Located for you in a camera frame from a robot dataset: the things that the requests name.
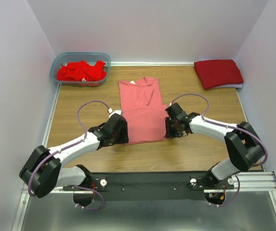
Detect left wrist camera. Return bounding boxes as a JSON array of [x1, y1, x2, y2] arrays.
[[107, 108, 122, 116]]

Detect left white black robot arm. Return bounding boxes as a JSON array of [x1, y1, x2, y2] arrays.
[[19, 110, 129, 198]]

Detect bright red crumpled t-shirts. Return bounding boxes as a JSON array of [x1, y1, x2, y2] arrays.
[[56, 60, 107, 82]]

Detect dark red folded t-shirt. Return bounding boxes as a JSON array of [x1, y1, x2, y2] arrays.
[[194, 59, 244, 90]]

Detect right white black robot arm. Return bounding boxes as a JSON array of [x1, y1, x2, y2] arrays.
[[165, 103, 267, 189]]

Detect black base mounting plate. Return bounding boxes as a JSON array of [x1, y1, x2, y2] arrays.
[[63, 170, 235, 202]]

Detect pink t-shirt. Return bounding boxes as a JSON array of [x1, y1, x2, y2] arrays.
[[119, 77, 167, 145]]

